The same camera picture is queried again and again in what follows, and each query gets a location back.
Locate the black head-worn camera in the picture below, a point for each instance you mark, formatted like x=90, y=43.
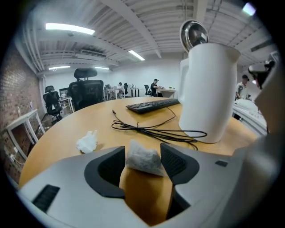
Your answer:
x=261, y=71

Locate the small black office chair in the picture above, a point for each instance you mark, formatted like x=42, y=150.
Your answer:
x=147, y=90
x=52, y=104

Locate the person's grey shirt torso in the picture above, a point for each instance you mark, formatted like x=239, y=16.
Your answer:
x=260, y=173

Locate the long ceiling light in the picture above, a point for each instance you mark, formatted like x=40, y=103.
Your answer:
x=136, y=55
x=69, y=28
x=101, y=67
x=59, y=67

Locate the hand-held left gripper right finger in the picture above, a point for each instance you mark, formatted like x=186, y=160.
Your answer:
x=200, y=176

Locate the crumpled white tissue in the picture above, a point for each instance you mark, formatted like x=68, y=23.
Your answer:
x=86, y=142

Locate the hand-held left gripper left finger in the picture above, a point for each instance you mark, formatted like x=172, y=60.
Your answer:
x=73, y=178

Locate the black keyboard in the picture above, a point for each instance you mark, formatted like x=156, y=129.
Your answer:
x=153, y=105

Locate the ceiling air conditioner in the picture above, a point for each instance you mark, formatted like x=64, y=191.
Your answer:
x=92, y=53

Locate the white teapot with steel lid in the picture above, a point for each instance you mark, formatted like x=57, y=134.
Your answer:
x=207, y=93

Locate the white mesh tea bag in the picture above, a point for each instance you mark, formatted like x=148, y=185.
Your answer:
x=142, y=159

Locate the white side table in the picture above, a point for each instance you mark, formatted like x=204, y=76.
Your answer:
x=22, y=123

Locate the large black office chair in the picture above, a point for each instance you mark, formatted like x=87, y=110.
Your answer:
x=86, y=93

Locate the wooden background desk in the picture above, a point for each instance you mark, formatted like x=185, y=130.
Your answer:
x=165, y=90

